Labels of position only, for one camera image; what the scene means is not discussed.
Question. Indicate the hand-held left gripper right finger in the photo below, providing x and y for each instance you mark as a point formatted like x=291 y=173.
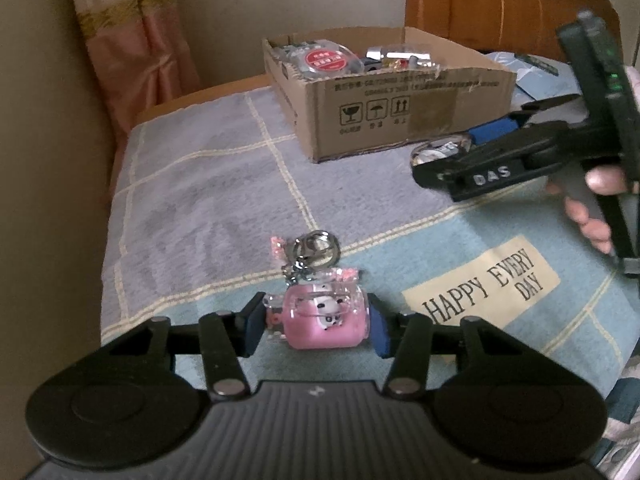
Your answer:
x=378 y=332

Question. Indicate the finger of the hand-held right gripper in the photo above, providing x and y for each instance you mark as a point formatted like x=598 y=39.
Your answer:
x=432 y=180
x=492 y=131

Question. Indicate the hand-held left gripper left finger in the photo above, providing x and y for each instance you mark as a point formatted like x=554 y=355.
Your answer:
x=256 y=330

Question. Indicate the small round clear case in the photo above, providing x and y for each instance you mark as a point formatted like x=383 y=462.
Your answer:
x=440 y=150

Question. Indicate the cardboard box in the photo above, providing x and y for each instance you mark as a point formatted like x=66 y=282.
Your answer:
x=400 y=105

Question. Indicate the person's right hand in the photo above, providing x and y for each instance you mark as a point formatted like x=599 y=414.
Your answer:
x=597 y=225

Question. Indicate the blue floral pillow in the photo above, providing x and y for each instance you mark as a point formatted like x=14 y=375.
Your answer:
x=542 y=85

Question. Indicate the wooden headboard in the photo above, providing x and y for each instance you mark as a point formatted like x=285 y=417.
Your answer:
x=500 y=5

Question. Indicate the checked grey-blue blanket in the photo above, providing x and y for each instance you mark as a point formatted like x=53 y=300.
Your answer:
x=210 y=185

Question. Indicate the pink patterned curtain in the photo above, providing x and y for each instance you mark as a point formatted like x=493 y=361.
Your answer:
x=125 y=45

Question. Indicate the wooden bed rail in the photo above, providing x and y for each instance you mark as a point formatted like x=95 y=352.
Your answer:
x=200 y=97

